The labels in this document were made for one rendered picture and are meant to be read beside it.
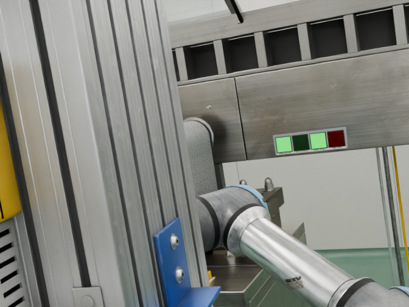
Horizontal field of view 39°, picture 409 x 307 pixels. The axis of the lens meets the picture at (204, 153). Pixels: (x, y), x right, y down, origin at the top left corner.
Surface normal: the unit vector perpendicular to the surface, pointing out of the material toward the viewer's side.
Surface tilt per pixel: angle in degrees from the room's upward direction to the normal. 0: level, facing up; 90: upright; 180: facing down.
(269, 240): 44
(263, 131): 90
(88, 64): 90
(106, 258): 90
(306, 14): 90
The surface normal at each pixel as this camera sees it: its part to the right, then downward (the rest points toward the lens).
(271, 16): -0.39, 0.16
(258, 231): -0.46, -0.58
